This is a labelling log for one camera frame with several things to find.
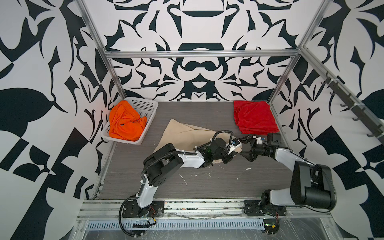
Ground orange shorts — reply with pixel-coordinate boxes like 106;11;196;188
109;101;148;142

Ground black hook rack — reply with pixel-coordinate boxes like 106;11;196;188
320;72;384;145

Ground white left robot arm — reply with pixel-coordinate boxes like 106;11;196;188
136;138;242;209

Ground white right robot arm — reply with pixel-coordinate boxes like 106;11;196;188
239;134;337;213

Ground white plastic laundry basket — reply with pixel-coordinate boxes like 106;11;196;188
101;97;159;145

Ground beige shorts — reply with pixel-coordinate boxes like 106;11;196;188
155;119;242;168

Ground aluminium frame left post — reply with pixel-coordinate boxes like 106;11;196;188
75;0;127;99

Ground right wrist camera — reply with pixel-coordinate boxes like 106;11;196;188
253;136;266;145

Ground red shorts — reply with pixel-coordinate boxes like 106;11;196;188
234;101;279;136

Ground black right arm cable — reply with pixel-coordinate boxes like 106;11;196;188
287;149;338;214

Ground aluminium frame right side bar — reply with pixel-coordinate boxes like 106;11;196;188
299;47;384;144

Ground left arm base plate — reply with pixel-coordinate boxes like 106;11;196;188
122;200;165;218

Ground white slotted cable duct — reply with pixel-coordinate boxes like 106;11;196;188
85;218;266;231

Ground aluminium frame right post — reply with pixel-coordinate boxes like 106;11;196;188
268;0;333;106

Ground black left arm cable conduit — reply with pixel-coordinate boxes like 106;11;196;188
117;130;235;238

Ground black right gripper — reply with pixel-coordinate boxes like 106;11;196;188
237;135;271;162

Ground aluminium mounting rail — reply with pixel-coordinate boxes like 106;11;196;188
76;199;331;221

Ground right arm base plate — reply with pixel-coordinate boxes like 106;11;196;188
244;200;286;217

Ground aluminium frame post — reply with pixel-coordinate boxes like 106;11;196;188
75;0;127;99
268;0;333;106

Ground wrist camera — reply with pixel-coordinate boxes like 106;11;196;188
253;136;266;145
228;139;242;154

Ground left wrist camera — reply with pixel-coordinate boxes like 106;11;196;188
228;139;242;154

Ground aluminium frame horizontal bar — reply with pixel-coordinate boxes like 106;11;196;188
105;50;295;59

